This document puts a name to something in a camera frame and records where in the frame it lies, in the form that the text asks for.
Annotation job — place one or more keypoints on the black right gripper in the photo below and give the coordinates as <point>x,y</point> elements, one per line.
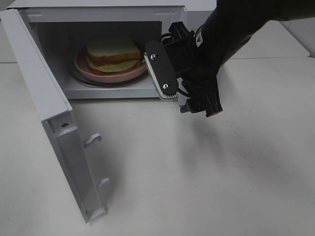
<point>198,87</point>

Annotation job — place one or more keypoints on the white bread sandwich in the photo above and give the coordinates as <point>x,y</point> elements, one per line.
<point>113,55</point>

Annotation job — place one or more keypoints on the pink round plate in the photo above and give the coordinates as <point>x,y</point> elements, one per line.
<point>80,64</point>

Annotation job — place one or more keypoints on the white microwave door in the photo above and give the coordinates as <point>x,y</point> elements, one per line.
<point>55,113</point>

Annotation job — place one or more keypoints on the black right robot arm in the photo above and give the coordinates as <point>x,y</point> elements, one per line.
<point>233,22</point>

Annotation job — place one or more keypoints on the glass microwave turntable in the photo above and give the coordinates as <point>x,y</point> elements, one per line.
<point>81,79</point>

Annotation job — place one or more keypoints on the white microwave oven body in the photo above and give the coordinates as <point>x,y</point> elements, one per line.
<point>66,26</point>

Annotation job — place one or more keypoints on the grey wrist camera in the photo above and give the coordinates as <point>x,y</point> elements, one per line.
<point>161,70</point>

